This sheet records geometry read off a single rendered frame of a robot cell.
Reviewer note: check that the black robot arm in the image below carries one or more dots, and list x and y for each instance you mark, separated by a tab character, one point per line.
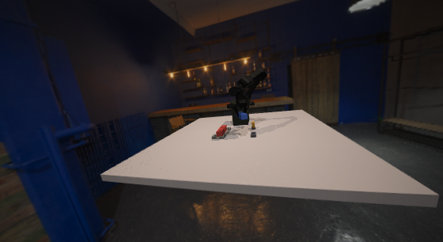
245	83

